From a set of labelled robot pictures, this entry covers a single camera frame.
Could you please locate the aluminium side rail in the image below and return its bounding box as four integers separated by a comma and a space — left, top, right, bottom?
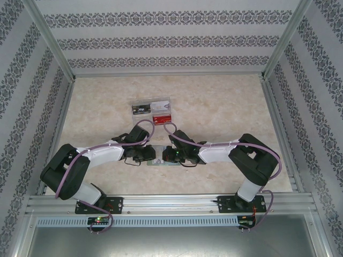
261, 79, 300, 192
37, 80, 75, 196

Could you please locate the aluminium mounting rail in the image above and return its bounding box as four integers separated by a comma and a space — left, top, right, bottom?
25, 194, 317, 215

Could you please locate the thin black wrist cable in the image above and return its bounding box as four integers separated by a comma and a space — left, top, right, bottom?
179, 160, 199, 169
123, 157, 143, 167

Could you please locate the green leather card holder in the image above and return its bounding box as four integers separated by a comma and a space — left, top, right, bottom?
146, 143, 185, 169

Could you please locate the grey metal sheet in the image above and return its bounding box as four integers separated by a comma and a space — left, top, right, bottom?
26, 214, 329, 257

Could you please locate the red VIP card stack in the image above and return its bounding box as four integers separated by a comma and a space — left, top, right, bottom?
152, 115, 172, 126

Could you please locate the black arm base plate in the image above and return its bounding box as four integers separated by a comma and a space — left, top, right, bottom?
217, 195, 267, 214
74, 196, 124, 215

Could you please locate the clear acrylic card organizer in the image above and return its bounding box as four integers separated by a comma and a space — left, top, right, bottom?
130, 96, 172, 126

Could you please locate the black VIP card stack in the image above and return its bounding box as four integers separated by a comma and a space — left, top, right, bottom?
131, 104, 150, 115

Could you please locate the silver card stack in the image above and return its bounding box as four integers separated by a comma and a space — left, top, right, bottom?
150, 102, 171, 112

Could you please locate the aluminium frame post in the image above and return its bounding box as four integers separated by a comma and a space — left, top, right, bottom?
260, 0, 314, 80
23, 0, 76, 81

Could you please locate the slotted grey cable duct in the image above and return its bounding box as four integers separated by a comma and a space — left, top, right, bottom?
36, 215, 257, 228

